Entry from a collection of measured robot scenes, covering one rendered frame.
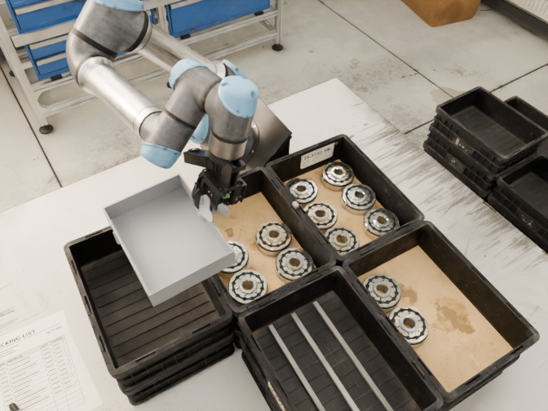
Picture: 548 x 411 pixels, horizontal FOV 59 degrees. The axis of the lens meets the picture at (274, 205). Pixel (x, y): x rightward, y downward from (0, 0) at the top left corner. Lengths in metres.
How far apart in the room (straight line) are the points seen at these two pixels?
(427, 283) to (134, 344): 0.79
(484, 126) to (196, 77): 1.75
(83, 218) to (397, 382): 1.09
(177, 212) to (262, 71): 2.33
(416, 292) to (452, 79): 2.43
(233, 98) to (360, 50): 2.86
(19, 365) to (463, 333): 1.16
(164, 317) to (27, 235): 0.62
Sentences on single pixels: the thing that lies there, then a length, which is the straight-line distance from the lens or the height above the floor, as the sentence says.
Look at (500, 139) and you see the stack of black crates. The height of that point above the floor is 0.49.
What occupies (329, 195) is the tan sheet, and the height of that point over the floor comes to 0.83.
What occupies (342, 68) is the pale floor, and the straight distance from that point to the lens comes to 3.52.
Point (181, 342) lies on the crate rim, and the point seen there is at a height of 0.93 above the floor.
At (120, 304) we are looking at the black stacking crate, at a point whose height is 0.83.
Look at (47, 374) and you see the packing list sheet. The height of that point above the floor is 0.70.
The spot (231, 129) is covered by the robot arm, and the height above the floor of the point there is 1.36.
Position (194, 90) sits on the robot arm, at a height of 1.39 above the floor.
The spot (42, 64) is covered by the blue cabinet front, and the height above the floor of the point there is 0.41.
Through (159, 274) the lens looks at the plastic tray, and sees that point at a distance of 1.11.
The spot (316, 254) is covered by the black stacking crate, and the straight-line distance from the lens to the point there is 1.32.
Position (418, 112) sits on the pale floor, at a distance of 3.26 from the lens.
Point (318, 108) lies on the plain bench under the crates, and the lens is 2.03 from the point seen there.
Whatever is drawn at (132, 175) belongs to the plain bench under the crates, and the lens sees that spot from 1.80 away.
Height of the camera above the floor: 1.98
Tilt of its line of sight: 51 degrees down
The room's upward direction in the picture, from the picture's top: 2 degrees clockwise
